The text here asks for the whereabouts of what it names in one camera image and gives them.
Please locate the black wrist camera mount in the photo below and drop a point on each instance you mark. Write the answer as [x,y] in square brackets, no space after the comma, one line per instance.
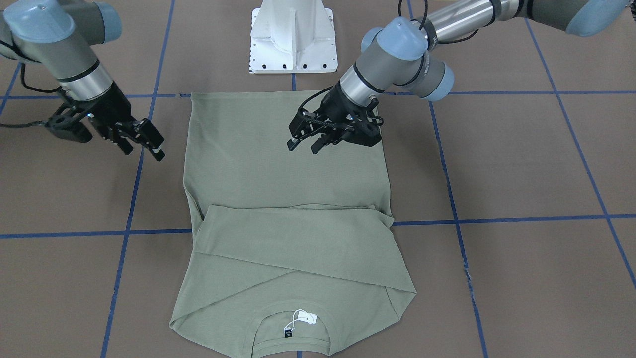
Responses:
[66,124]
[305,121]

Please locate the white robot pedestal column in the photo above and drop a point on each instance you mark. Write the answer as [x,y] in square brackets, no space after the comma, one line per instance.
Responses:
[292,36]

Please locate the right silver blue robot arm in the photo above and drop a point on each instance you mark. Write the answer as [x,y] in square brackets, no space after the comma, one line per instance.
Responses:
[60,34]

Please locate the olive green long-sleeve shirt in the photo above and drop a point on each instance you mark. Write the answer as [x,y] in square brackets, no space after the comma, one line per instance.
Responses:
[291,251]

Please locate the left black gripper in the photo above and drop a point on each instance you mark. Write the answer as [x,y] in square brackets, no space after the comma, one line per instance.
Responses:
[334,103]

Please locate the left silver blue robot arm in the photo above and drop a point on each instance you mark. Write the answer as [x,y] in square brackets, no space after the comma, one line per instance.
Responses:
[400,54]

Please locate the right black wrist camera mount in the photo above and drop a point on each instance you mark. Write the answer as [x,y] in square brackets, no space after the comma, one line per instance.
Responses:
[66,124]

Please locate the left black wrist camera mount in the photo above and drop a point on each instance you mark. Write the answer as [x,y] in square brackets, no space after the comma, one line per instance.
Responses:
[305,121]

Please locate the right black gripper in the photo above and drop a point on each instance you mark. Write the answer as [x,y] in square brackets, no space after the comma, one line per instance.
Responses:
[113,106]

